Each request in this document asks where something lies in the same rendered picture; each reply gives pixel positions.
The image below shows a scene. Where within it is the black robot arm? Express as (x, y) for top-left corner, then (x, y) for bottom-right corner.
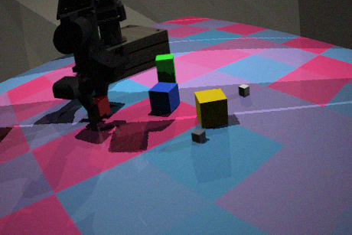
(53, 0), (130, 83)

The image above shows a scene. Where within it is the blue block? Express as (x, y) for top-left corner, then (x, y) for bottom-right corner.
(148, 82), (180, 113)

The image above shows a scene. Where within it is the red block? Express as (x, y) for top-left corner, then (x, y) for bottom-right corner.
(87, 95), (111, 121)

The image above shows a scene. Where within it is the yellow block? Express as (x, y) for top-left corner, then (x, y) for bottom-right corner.
(194, 88), (228, 129)

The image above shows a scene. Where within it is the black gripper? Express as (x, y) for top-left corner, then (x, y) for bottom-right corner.
(52, 36), (109, 117)

